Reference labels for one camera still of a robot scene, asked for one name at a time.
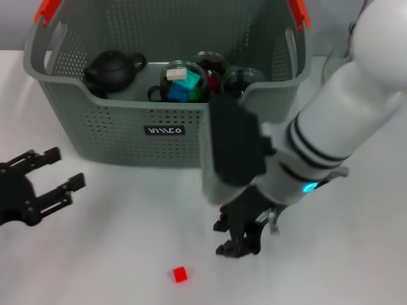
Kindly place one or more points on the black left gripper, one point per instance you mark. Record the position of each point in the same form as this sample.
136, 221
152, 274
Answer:
16, 197

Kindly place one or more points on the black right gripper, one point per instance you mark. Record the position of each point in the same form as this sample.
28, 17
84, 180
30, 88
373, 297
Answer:
245, 213

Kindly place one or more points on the small red toy brick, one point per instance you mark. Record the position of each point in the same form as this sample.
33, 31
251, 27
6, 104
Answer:
180, 274

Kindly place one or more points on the glass teacup black base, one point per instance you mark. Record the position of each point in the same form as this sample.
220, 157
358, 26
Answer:
235, 79
163, 85
211, 62

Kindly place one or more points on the blue toy brick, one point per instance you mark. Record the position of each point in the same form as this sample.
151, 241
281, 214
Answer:
177, 94

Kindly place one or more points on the white toy brick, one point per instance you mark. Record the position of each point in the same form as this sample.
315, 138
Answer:
176, 73

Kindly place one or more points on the teal square toy brick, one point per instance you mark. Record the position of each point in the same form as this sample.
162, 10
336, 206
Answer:
187, 83

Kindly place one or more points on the dark red long toy brick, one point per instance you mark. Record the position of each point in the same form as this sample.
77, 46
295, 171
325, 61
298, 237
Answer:
213, 83

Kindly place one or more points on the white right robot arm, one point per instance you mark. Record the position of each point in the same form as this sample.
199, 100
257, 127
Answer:
349, 101

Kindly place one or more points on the grey perforated plastic storage bin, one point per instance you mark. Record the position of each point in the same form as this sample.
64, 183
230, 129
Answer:
127, 149

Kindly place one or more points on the black ceramic teapot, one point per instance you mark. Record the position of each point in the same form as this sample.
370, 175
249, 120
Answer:
111, 71

